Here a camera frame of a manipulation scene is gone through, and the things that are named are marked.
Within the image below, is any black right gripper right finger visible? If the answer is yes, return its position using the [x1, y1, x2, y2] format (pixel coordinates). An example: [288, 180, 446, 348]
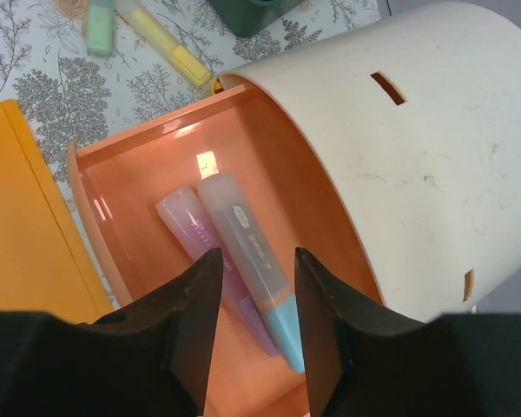
[294, 248, 521, 416]

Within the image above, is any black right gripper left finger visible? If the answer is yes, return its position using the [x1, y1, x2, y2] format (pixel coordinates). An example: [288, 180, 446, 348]
[0, 248, 223, 416]

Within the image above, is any blue highlighter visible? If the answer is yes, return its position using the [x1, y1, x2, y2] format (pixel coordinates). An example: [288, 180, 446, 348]
[197, 172, 305, 374]

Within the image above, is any purple highlighter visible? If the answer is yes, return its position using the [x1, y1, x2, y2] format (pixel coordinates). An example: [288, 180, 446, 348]
[155, 186, 283, 360]

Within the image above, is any orange drawer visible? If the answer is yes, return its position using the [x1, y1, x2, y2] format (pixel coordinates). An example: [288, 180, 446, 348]
[66, 82, 383, 417]

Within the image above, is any yellow highlighter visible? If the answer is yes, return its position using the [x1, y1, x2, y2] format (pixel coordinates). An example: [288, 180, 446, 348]
[115, 0, 212, 88]

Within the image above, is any green highlighter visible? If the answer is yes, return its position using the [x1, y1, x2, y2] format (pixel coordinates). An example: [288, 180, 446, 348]
[85, 0, 115, 57]

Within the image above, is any orange folder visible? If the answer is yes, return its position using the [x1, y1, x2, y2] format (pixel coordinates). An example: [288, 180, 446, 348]
[0, 99, 114, 323]

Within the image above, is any cream round drawer cabinet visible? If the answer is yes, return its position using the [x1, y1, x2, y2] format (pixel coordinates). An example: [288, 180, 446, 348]
[220, 2, 521, 321]

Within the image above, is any green compartment organizer box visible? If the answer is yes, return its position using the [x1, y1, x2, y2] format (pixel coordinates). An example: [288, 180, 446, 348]
[209, 0, 302, 38]

